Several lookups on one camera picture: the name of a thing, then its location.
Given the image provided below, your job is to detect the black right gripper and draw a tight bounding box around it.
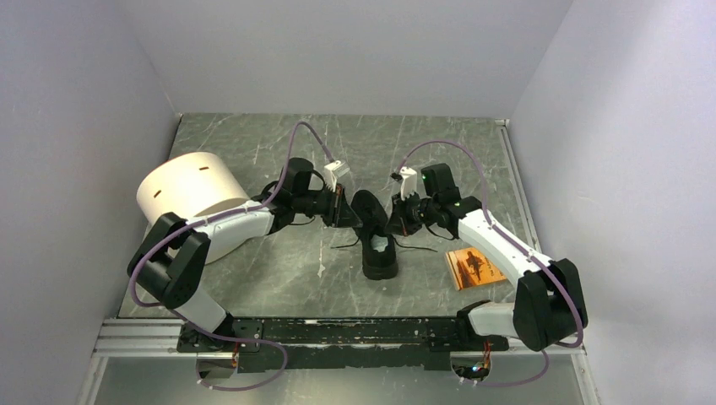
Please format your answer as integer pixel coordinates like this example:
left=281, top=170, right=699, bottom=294
left=384, top=188, right=439, bottom=236

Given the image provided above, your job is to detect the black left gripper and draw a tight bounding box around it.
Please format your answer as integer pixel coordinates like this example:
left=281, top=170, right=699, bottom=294
left=293, top=182, right=363, bottom=229

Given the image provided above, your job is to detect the black shoelace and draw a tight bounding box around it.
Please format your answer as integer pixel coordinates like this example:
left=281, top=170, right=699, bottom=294
left=332, top=235, right=437, bottom=253

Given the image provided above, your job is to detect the black shoe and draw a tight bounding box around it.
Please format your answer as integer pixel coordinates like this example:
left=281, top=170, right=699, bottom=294
left=350, top=190, right=399, bottom=280

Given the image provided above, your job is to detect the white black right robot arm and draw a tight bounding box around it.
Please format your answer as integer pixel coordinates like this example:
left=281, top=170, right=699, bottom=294
left=386, top=164, right=588, bottom=351

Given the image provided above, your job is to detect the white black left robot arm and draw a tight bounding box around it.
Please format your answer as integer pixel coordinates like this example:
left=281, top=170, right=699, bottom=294
left=127, top=153, right=361, bottom=351

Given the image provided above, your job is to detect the orange book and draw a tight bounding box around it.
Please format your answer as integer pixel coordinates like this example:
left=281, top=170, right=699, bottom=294
left=445, top=247, right=507, bottom=291

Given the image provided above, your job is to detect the white cylindrical container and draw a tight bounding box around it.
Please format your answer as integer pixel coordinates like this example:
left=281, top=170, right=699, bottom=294
left=136, top=152, right=270, bottom=264

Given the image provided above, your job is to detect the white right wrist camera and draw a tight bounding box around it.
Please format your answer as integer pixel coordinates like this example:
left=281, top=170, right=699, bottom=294
left=390, top=166, right=418, bottom=201

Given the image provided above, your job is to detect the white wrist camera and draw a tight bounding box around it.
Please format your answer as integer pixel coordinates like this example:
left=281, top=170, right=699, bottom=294
left=323, top=159, right=350, bottom=192
left=390, top=166, right=418, bottom=201

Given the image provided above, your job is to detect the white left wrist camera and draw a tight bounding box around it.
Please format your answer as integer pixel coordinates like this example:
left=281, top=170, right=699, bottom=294
left=323, top=159, right=350, bottom=192

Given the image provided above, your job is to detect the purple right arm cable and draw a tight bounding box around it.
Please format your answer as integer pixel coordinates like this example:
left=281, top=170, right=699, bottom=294
left=393, top=139, right=586, bottom=388

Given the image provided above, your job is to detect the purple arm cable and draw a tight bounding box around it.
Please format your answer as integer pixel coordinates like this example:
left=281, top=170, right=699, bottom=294
left=127, top=121, right=337, bottom=392
left=393, top=139, right=586, bottom=388

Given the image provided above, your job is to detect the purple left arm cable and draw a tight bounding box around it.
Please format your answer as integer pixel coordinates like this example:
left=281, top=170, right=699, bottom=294
left=127, top=121, right=337, bottom=392

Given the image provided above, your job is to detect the aluminium frame rail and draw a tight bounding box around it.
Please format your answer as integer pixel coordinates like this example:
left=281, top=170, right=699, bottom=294
left=75, top=118, right=599, bottom=405

